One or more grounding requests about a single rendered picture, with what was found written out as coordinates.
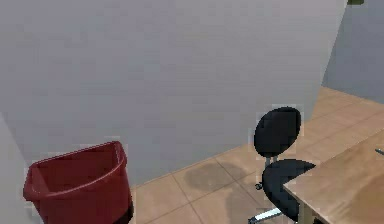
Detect black office chair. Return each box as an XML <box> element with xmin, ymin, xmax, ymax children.
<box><xmin>247</xmin><ymin>106</ymin><xmax>317</xmax><ymax>224</ymax></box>

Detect light wood table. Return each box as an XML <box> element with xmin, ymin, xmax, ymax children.
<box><xmin>283</xmin><ymin>129</ymin><xmax>384</xmax><ymax>224</ymax></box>

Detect red plastic bin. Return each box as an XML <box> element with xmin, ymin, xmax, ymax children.
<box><xmin>22</xmin><ymin>140</ymin><xmax>135</xmax><ymax>224</ymax></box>

